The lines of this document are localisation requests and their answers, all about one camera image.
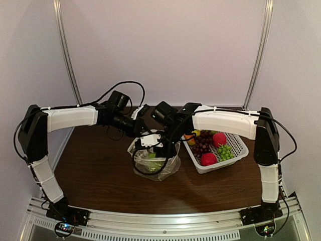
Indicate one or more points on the orange red fake mango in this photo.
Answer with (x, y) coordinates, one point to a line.
(190, 139)

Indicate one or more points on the aluminium frame post right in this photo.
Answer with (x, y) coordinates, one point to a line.
(266, 26)

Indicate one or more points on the green fake grapes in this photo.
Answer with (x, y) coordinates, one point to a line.
(225, 153)

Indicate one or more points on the yellow fake pear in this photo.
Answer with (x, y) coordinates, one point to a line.
(196, 132)

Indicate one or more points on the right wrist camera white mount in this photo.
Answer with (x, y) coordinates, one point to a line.
(149, 141)

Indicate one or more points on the aluminium front rail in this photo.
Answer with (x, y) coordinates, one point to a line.
(104, 225)

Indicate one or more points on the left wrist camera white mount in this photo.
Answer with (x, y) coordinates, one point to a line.
(140, 111)

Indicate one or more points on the white perforated plastic basket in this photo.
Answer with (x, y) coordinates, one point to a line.
(213, 150)

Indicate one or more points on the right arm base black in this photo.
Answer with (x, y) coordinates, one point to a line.
(259, 213)

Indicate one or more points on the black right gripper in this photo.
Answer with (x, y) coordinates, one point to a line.
(164, 144)

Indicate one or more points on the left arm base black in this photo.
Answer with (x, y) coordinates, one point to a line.
(62, 211)

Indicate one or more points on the aluminium frame post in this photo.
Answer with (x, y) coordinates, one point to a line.
(65, 50)
(266, 26)

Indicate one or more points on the clear polka dot zip bag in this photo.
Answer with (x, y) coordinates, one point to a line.
(165, 171)

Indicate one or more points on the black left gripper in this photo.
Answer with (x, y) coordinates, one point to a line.
(140, 125)

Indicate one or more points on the dark fake grapes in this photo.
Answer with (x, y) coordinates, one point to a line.
(202, 145)

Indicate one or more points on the red fake apple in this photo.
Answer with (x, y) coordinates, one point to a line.
(208, 159)

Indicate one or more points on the aluminium frame post left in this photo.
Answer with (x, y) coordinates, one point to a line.
(65, 50)

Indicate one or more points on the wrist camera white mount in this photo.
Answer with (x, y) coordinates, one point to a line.
(140, 111)
(149, 141)

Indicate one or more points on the green fake apple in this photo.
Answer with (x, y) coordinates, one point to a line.
(151, 163)

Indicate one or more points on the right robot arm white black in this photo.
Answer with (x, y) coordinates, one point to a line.
(253, 125)

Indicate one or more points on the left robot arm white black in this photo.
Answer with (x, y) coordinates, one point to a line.
(33, 131)

